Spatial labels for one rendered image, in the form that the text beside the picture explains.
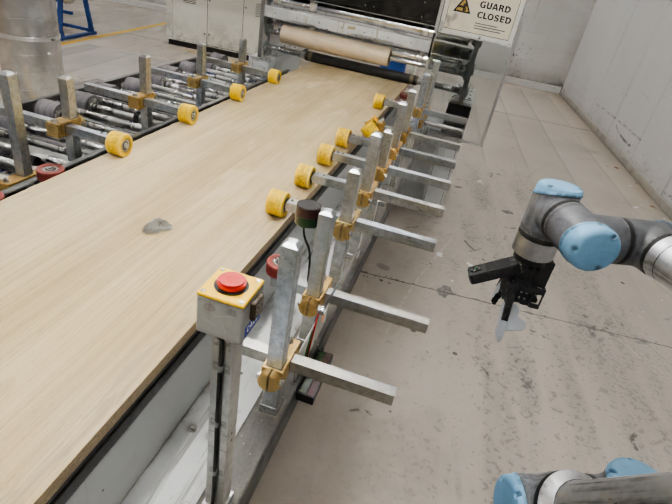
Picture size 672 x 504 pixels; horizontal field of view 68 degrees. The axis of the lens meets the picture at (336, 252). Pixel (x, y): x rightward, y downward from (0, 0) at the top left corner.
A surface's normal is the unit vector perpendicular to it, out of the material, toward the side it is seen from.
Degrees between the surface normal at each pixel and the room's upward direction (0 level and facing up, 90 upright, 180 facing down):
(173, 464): 0
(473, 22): 90
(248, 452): 0
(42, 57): 90
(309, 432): 0
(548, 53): 90
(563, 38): 90
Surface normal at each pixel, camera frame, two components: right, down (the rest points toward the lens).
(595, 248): 0.01, 0.52
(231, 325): -0.28, 0.46
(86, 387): 0.16, -0.84
